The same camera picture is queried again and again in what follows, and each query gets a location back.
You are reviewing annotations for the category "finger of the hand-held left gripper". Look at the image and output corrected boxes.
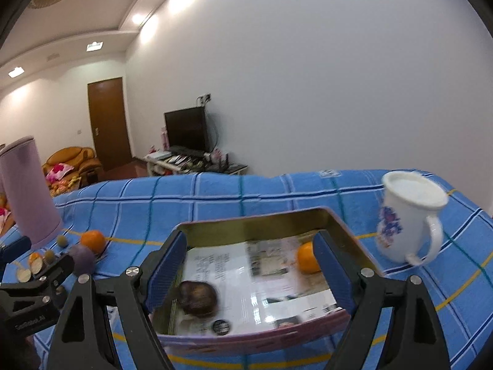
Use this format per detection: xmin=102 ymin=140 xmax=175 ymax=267
xmin=0 ymin=236 xmax=32 ymax=268
xmin=0 ymin=253 xmax=75 ymax=311

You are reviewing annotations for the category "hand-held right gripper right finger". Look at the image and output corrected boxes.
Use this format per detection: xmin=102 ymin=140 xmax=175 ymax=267
xmin=313 ymin=231 xmax=451 ymax=370

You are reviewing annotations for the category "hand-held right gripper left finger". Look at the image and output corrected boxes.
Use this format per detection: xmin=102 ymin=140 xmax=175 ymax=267
xmin=46 ymin=230 xmax=188 ymax=370

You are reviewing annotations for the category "purple round fruit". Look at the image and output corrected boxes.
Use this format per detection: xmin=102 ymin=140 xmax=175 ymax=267
xmin=68 ymin=246 xmax=95 ymax=274

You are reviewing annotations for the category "dark brown round fruit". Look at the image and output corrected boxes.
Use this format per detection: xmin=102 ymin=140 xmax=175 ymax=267
xmin=178 ymin=281 xmax=221 ymax=319

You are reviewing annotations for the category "pink metal tin box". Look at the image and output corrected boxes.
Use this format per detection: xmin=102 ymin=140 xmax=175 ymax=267
xmin=152 ymin=207 xmax=386 ymax=357

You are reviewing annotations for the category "brown leather sofa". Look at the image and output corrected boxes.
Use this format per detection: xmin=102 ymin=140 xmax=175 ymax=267
xmin=0 ymin=193 xmax=14 ymax=234

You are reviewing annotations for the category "lilac electric kettle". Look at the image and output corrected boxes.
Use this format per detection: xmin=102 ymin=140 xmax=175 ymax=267
xmin=0 ymin=136 xmax=64 ymax=249

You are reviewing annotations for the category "printed paper sheet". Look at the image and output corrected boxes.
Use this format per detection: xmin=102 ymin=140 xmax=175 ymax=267
xmin=173 ymin=237 xmax=347 ymax=334

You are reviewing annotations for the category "white floral mug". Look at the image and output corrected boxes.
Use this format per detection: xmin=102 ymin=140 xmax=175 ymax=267
xmin=375 ymin=170 xmax=449 ymax=266

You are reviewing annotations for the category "pink floral cushion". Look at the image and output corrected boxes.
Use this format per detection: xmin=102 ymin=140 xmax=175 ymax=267
xmin=46 ymin=163 xmax=74 ymax=180

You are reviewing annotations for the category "blue plaid blanket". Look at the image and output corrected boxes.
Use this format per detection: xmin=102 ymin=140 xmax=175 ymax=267
xmin=0 ymin=167 xmax=493 ymax=370

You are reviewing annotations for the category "orange leather armchair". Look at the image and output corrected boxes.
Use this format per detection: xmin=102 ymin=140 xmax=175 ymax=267
xmin=42 ymin=146 xmax=103 ymax=192

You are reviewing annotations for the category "white television stand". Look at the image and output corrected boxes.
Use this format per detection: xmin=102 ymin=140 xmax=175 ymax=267
xmin=143 ymin=150 xmax=249 ymax=179

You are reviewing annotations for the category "black television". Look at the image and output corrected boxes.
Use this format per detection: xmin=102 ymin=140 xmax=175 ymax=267
xmin=164 ymin=106 xmax=210 ymax=153

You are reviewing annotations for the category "brown wooden door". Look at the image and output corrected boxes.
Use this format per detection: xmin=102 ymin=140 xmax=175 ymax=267
xmin=87 ymin=77 xmax=133 ymax=172

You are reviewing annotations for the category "black television cable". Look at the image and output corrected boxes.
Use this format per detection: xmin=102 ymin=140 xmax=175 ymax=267
xmin=204 ymin=102 xmax=222 ymax=155

